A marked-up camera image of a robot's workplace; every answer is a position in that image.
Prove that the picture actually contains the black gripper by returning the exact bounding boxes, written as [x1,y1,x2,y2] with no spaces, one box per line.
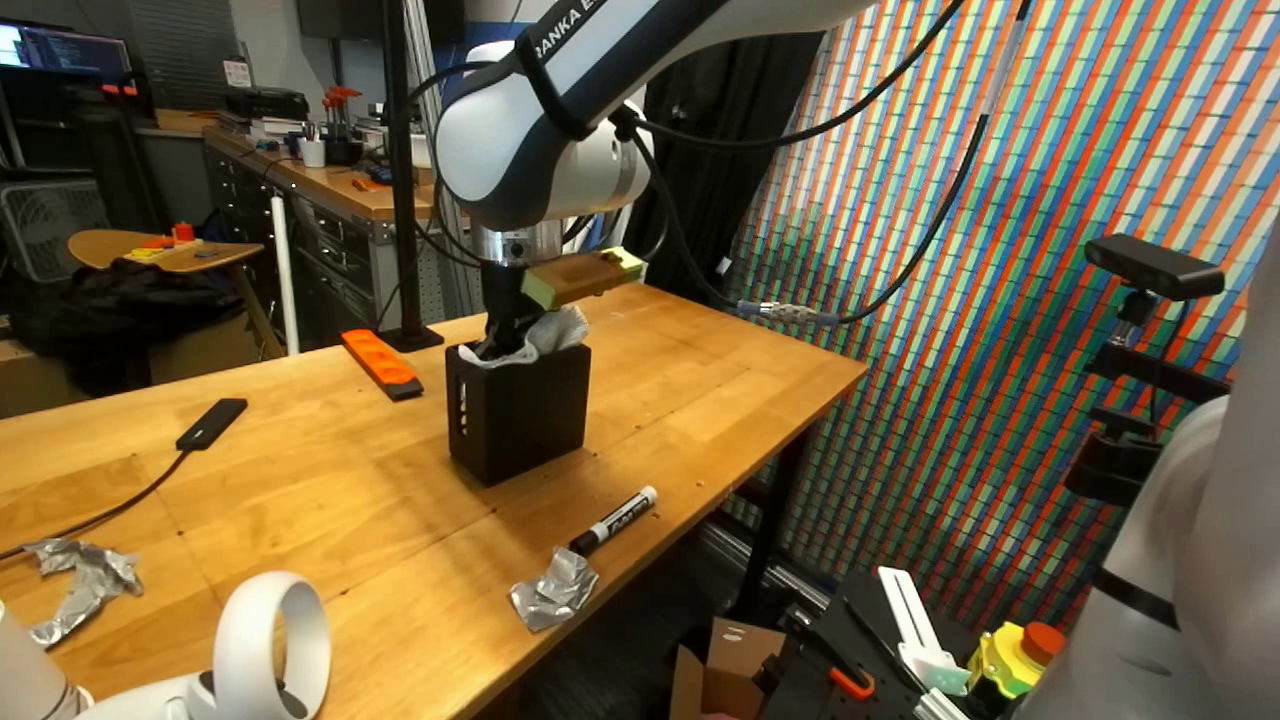
[474,260,556,361]

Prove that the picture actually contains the white cloth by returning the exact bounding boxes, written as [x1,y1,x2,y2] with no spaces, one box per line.
[471,305,591,373]

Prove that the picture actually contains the black perforated box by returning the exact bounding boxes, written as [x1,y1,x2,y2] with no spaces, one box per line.
[443,336,596,490]

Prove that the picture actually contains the small open cardboard box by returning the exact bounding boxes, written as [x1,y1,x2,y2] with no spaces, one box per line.
[669,615,793,720]

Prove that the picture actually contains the orange and black block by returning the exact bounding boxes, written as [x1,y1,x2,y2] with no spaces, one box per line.
[335,323,426,404]

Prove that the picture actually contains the black vertical pole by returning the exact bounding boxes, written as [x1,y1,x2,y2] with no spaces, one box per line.
[380,0,449,354]

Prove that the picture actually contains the black marker with white label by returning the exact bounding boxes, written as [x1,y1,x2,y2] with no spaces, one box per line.
[567,484,660,559]

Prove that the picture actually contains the wooden workbench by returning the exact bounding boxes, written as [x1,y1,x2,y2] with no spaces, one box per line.
[195,125,449,228]

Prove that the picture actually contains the small crumpled foil piece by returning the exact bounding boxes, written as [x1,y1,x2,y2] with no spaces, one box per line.
[507,549,603,635]

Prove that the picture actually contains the flat black device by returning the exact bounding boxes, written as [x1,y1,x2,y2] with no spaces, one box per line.
[170,398,250,457]

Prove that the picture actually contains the round wooden stool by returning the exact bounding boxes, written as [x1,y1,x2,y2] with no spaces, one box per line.
[64,224,265,282]

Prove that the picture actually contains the white VR controller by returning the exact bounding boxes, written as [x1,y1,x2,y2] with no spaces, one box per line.
[74,574,335,720]

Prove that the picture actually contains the black orange bar clamp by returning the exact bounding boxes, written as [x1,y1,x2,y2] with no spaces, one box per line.
[765,597,937,720]

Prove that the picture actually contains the silver metal clamp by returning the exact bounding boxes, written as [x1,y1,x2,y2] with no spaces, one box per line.
[23,535,142,651]

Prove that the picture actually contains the lit computer monitor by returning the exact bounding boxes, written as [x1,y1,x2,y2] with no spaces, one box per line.
[0,20,135,85]

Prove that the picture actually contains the colourful striped backdrop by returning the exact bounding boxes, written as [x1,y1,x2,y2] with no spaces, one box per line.
[725,0,1280,631]

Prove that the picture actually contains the yellow red emergency stop button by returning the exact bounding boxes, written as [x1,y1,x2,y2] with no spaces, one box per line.
[969,619,1073,703]

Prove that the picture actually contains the white rounded machine housing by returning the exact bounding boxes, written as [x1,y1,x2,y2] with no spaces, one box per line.
[1013,237,1280,720]

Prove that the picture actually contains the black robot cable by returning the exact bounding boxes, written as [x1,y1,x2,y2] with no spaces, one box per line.
[625,0,969,154]
[726,117,992,329]

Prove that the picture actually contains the black device cable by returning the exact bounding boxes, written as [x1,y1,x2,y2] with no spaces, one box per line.
[0,445,191,569]

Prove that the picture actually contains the black camera stand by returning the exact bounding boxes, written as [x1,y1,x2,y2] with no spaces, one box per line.
[1064,286,1231,514]

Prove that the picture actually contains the black camera on stand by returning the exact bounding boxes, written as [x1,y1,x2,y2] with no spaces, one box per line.
[1078,233,1229,305]

